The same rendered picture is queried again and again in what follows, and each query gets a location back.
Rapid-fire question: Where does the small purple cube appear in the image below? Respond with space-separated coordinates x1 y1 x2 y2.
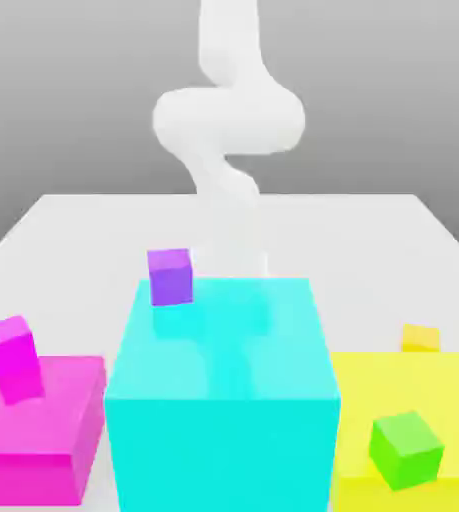
146 247 195 307

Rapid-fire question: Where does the small yellow cube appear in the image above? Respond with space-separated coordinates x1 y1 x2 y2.
401 323 441 354

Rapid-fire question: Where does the small magenta cube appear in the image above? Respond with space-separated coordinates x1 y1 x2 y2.
0 314 46 407

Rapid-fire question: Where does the small green cube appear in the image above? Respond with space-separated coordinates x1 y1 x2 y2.
367 410 446 492

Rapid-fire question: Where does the large cyan box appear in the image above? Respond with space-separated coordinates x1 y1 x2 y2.
103 276 342 512

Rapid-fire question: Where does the large yellow box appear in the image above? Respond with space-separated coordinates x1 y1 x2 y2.
328 351 459 512

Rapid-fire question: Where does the large magenta box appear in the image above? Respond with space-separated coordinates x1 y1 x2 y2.
0 354 108 508

